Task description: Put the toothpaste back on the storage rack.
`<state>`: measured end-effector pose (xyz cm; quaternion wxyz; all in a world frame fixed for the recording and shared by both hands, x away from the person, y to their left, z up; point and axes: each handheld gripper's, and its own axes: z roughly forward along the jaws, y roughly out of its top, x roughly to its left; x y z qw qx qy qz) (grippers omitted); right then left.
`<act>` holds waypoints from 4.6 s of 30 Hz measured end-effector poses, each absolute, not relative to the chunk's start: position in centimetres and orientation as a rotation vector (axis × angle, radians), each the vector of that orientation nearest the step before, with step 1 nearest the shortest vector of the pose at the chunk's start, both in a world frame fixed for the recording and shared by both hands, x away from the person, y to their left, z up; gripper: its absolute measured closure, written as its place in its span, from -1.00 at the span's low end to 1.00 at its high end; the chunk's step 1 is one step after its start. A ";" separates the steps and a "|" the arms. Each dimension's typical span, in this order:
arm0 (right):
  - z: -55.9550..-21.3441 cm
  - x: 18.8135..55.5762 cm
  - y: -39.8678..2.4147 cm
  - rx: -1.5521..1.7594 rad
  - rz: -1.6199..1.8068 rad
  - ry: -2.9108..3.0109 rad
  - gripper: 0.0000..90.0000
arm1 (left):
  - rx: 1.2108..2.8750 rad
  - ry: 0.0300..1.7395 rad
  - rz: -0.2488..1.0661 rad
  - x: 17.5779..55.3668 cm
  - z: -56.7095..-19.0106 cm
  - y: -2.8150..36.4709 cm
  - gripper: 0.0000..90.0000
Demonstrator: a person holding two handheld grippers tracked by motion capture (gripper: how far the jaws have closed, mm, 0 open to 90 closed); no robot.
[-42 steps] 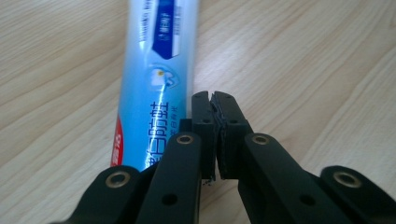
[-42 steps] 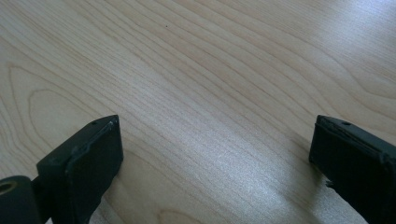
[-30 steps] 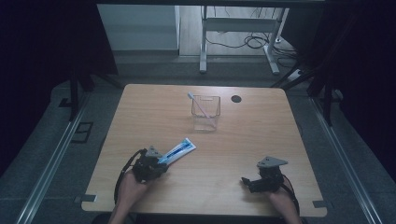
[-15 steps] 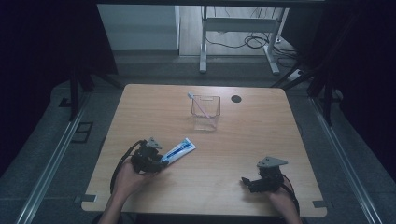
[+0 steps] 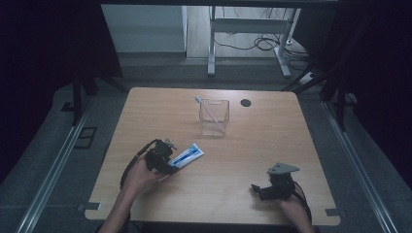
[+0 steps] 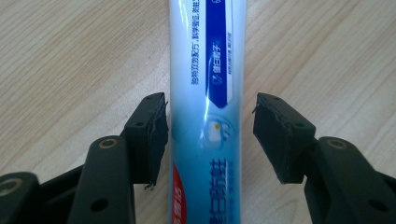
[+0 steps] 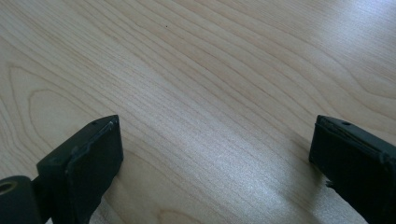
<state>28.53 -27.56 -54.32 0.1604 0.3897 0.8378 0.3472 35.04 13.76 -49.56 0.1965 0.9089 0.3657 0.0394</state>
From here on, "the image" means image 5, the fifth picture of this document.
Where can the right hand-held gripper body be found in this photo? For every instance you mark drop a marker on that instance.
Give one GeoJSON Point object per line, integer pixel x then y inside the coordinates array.
{"type": "Point", "coordinates": [280, 189]}

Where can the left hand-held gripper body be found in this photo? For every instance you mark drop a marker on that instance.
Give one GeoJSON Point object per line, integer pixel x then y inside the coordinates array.
{"type": "Point", "coordinates": [157, 157]}

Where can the blue and white toothpaste tube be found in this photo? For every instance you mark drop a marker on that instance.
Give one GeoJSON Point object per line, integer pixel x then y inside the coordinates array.
{"type": "Point", "coordinates": [189, 155]}

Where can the pink toothbrush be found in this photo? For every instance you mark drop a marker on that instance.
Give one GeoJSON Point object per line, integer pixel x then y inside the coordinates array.
{"type": "Point", "coordinates": [207, 111]}

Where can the clear plastic cup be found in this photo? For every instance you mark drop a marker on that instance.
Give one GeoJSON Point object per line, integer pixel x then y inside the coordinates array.
{"type": "Point", "coordinates": [214, 116]}

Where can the person's right hand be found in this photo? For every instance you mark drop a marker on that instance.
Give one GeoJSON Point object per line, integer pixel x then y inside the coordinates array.
{"type": "Point", "coordinates": [293, 207]}

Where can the person's left hand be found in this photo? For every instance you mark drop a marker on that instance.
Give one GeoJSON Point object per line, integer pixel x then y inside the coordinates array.
{"type": "Point", "coordinates": [141, 178]}

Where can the black metal stand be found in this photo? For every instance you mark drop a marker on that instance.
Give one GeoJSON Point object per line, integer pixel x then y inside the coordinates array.
{"type": "Point", "coordinates": [77, 97]}
{"type": "Point", "coordinates": [340, 103]}

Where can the black square floor plate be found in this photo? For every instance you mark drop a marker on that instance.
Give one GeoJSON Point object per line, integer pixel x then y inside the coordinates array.
{"type": "Point", "coordinates": [67, 106]}

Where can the white power strip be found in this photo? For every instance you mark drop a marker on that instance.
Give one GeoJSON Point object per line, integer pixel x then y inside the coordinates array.
{"type": "Point", "coordinates": [307, 78]}

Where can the dark curtain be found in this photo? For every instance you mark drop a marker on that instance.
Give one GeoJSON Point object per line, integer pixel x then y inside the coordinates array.
{"type": "Point", "coordinates": [379, 64]}
{"type": "Point", "coordinates": [39, 64]}

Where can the metal floor rail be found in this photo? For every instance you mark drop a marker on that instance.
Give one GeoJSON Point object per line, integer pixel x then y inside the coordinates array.
{"type": "Point", "coordinates": [359, 171]}
{"type": "Point", "coordinates": [55, 171]}

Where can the white metal desk frame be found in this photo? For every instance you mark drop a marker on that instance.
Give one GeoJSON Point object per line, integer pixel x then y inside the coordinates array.
{"type": "Point", "coordinates": [249, 26]}

